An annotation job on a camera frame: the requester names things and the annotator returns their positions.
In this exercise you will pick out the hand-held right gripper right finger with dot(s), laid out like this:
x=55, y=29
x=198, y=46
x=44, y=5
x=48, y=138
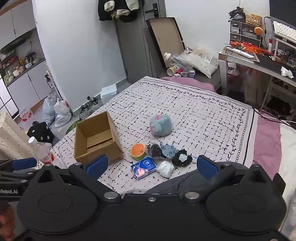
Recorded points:
x=207, y=167

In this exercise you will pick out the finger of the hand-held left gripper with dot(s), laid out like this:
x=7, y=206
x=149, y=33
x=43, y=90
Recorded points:
x=23, y=163

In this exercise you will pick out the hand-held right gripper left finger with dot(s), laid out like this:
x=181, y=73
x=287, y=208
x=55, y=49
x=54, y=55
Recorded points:
x=98, y=164

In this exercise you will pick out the brown cardboard box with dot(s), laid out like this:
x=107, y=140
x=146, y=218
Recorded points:
x=97, y=139

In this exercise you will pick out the blue denim soft toy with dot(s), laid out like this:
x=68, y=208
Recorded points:
x=169, y=150

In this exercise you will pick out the white soft bundle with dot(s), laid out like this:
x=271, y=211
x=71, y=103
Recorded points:
x=165, y=169

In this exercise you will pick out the burger plush toy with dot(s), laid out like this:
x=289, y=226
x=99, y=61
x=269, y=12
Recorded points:
x=138, y=150

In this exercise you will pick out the blue tissue pack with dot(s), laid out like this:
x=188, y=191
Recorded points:
x=143, y=168

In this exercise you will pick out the black speckled soft pouch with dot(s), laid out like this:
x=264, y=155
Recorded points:
x=154, y=150

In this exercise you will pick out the grey fluffy plush toy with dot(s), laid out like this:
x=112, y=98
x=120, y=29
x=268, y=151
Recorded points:
x=160, y=126

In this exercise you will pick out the person's left hand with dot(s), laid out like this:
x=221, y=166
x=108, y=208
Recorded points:
x=5, y=217

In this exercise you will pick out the clear water bottle red label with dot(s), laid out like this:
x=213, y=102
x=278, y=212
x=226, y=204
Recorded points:
x=42, y=151

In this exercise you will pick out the cream dotted mattress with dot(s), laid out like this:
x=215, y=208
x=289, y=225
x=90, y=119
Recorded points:
x=12, y=136

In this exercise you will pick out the black white-dotted cushion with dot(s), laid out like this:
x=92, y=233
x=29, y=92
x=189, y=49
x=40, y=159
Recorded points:
x=41, y=133

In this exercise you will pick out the green leaf cartoon rug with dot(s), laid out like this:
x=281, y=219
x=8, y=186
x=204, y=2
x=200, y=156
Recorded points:
x=72, y=127

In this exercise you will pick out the pack of water bottles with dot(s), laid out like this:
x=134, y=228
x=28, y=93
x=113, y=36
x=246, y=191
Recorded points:
x=26, y=114

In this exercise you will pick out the grey plastic bag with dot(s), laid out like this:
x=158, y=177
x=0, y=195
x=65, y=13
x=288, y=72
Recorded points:
x=49, y=111

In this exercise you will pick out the white plastic bag red print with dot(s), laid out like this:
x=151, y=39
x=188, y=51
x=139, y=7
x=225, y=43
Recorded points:
x=62, y=113

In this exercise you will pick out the black and white patterned blanket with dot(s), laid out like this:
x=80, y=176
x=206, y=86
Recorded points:
x=185, y=109

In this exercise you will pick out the pink bedsheet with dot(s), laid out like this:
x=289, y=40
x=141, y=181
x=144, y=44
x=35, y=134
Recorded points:
x=266, y=143

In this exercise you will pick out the white box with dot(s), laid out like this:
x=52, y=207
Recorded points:
x=108, y=90

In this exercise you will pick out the white duvet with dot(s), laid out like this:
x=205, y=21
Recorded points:
x=289, y=162

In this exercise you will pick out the kitchen shelf unit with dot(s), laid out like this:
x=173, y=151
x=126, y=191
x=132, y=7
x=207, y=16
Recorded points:
x=20, y=62

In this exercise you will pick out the paper cup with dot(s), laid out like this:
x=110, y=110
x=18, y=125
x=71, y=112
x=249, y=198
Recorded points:
x=171, y=71

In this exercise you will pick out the filled white plastic bag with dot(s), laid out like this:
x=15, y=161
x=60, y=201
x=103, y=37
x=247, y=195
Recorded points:
x=201, y=62

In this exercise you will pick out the white desk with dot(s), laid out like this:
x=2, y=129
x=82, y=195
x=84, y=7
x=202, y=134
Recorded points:
x=249, y=66

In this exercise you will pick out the clear bottle with white cap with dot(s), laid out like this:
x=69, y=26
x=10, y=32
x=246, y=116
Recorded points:
x=177, y=60

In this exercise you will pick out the black desk mat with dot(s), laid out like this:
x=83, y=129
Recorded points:
x=270, y=63

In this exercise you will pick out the grey door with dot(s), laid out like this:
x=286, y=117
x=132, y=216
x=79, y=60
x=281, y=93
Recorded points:
x=134, y=46

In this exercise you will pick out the crumpled white tissue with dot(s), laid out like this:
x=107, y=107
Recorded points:
x=286, y=72

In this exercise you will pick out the brown framed board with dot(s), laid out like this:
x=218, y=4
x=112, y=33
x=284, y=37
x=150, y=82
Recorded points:
x=165, y=39

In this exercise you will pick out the white bottle with red cap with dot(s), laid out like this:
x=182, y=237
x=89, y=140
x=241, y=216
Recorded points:
x=270, y=46

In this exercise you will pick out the grey drawer organiser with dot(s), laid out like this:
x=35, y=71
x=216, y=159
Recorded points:
x=242, y=32

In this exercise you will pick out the orange round plush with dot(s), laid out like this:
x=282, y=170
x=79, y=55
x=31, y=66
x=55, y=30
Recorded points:
x=258, y=30

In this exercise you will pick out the wicker basket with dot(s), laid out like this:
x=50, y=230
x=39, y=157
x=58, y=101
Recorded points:
x=253, y=20

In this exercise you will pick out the hanging clothes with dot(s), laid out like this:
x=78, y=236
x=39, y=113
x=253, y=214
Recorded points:
x=115, y=9

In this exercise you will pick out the white keyboard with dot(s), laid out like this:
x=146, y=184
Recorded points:
x=283, y=30

